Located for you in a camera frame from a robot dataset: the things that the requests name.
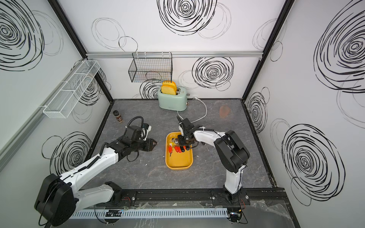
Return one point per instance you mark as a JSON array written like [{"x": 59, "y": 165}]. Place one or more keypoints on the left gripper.
[{"x": 149, "y": 146}]

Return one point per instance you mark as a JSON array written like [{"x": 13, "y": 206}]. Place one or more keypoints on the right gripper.
[{"x": 179, "y": 137}]

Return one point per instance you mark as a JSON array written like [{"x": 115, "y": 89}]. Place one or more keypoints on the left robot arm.
[{"x": 61, "y": 196}]

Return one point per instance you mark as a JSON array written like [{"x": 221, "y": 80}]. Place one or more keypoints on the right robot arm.
[{"x": 231, "y": 150}]

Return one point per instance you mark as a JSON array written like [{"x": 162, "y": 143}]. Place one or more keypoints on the yellow plastic storage box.
[{"x": 177, "y": 161}]

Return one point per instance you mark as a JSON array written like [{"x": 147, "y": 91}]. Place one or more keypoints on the mint green toaster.
[{"x": 173, "y": 102}]

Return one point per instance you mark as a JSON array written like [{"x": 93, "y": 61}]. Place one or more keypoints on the small brown spice bottle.
[{"x": 117, "y": 115}]

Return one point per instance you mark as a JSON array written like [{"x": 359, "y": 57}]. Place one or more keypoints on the yellow toast slice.
[{"x": 169, "y": 88}]

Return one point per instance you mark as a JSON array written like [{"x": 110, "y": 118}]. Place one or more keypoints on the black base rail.
[{"x": 216, "y": 197}]

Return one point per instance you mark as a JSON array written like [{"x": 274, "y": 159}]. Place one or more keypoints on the grey slotted cable duct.
[{"x": 151, "y": 213}]

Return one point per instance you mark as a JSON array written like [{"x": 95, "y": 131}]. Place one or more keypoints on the black wire wall basket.
[{"x": 151, "y": 66}]

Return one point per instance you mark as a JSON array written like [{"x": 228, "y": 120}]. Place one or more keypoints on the white mesh wall shelf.
[{"x": 80, "y": 88}]

